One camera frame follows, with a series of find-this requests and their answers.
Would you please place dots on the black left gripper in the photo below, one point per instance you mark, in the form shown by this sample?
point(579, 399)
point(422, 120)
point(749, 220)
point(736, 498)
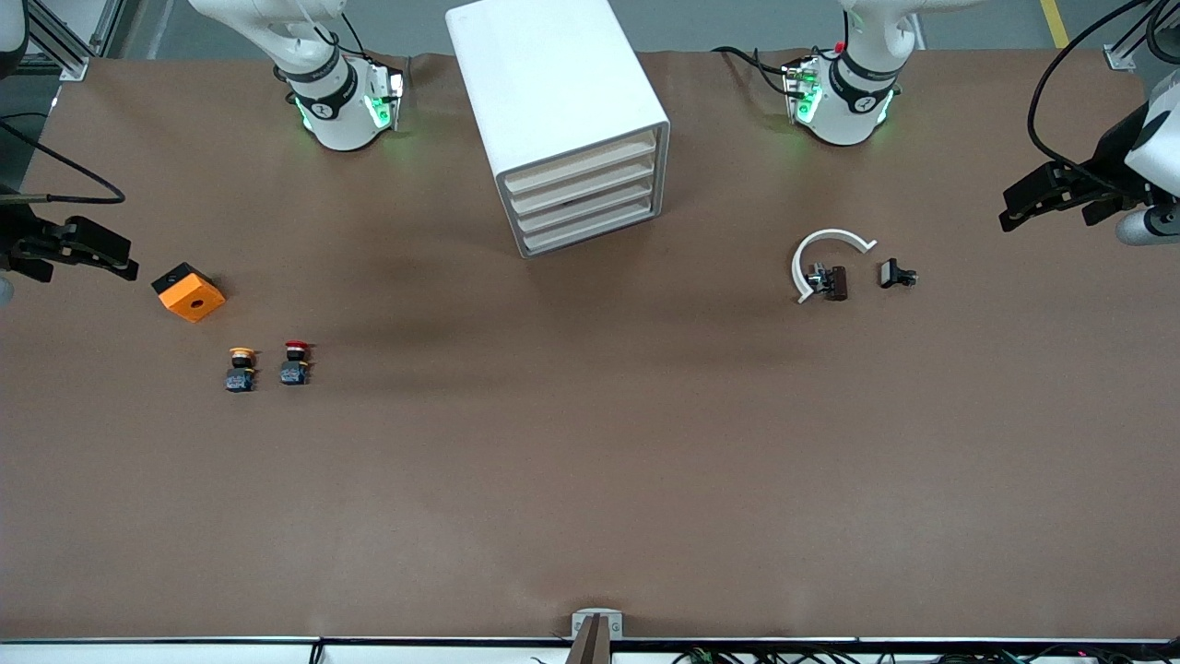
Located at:
point(1109, 166)

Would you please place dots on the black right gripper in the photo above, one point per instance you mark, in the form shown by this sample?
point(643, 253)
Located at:
point(20, 242)

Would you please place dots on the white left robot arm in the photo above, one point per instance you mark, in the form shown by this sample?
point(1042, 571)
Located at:
point(843, 106)

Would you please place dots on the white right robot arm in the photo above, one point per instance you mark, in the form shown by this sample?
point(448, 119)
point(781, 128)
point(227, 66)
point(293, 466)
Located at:
point(336, 111)

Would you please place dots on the orange button housing box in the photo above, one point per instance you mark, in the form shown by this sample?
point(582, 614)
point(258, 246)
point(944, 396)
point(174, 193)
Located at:
point(189, 293)

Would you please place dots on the yellow push button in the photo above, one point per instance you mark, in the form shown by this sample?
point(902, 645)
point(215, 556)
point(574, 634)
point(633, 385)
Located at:
point(241, 369)

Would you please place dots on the red push button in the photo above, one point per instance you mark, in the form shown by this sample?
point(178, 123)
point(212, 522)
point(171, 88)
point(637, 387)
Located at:
point(295, 363)

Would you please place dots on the white curved plastic part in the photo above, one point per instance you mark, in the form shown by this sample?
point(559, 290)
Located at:
point(830, 236)

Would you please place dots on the brown table mat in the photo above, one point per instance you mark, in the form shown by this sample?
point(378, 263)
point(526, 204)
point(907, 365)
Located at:
point(590, 443)

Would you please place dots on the aluminium frame profile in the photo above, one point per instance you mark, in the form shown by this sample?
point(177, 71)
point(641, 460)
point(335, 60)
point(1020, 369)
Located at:
point(1126, 51)
point(64, 41)

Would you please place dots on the small black switch component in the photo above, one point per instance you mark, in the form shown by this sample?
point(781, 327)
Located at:
point(892, 273)

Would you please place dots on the brown black switch component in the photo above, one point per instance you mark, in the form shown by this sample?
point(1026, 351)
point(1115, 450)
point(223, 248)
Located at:
point(834, 282)

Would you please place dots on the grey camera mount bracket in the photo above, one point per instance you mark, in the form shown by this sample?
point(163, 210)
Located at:
point(596, 623)

